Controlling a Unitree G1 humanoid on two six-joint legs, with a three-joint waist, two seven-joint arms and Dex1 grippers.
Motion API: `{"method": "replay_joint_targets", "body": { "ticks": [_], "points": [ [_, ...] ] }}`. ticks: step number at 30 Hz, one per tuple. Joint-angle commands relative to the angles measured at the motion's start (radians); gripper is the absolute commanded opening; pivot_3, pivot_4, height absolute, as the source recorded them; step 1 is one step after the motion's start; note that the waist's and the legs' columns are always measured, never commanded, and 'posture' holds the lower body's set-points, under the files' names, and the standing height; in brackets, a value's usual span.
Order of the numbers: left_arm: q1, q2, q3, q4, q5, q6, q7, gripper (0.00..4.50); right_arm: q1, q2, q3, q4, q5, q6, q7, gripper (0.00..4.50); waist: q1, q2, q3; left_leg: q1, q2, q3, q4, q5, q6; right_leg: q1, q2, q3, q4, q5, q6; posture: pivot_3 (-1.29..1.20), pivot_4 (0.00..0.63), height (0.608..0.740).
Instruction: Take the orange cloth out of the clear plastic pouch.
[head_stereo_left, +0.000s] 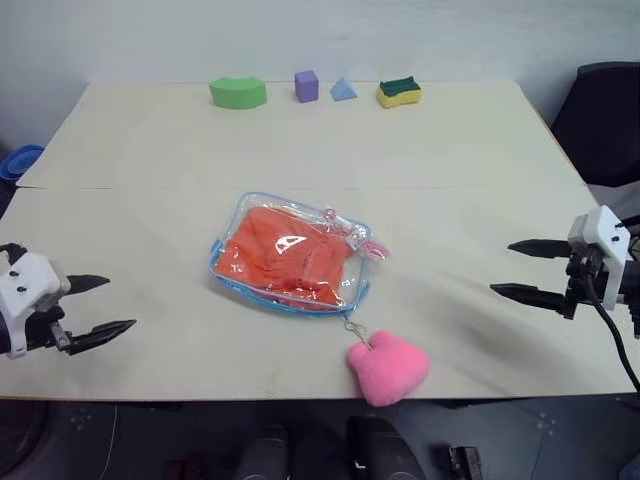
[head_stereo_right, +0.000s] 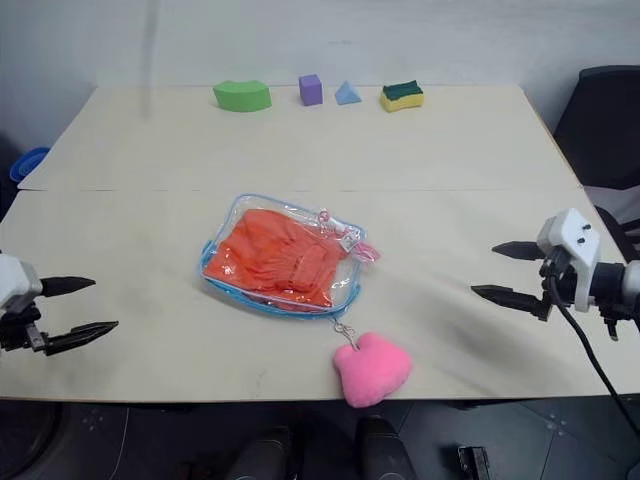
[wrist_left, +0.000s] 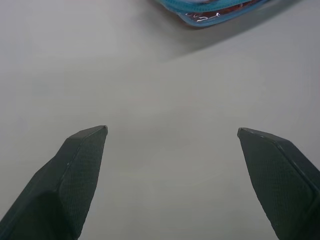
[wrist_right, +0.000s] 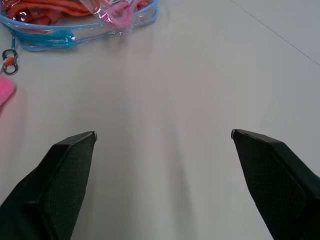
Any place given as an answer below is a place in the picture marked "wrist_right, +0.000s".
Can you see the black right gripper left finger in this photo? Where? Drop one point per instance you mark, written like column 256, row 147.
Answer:
column 55, row 185

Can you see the silver carabiner clip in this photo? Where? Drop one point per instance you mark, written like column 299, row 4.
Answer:
column 10, row 61

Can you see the pink item in plastic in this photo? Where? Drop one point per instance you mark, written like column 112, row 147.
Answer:
column 119, row 15

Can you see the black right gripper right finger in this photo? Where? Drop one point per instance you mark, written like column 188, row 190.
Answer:
column 272, row 180

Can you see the pink fuzzy cloth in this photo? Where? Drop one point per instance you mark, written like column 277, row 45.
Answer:
column 5, row 88

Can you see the clear blue-trimmed zipper pouch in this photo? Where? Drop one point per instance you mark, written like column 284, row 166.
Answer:
column 62, row 37

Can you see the orange cloth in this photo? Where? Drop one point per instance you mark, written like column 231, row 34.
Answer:
column 45, row 12

